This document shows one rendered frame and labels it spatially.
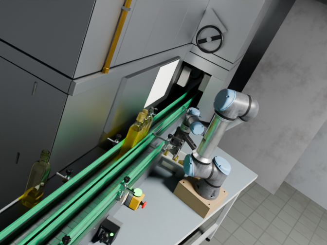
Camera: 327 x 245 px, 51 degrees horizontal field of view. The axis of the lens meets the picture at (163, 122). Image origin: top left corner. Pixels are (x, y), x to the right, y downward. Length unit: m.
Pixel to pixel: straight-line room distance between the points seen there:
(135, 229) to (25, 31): 1.01
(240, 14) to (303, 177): 2.66
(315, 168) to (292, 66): 1.33
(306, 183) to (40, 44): 3.96
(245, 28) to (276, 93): 1.65
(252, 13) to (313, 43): 1.63
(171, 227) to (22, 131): 0.88
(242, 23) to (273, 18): 1.96
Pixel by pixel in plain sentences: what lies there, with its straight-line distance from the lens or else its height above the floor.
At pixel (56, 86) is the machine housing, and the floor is 1.34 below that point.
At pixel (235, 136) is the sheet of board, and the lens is 4.37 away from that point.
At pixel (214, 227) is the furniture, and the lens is 2.95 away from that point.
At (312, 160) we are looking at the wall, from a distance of 4.67.
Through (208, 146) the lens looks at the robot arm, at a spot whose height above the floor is 1.17.
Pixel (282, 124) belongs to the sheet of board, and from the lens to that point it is 4.21.
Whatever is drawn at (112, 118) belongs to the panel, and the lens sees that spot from 1.85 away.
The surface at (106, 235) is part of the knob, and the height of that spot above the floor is 0.81.
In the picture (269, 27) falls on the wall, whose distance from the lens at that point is 4.66.
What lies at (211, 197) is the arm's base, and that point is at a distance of 2.01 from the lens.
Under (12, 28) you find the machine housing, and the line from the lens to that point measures 1.47.
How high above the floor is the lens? 1.92
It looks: 25 degrees down
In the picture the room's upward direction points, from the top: 24 degrees clockwise
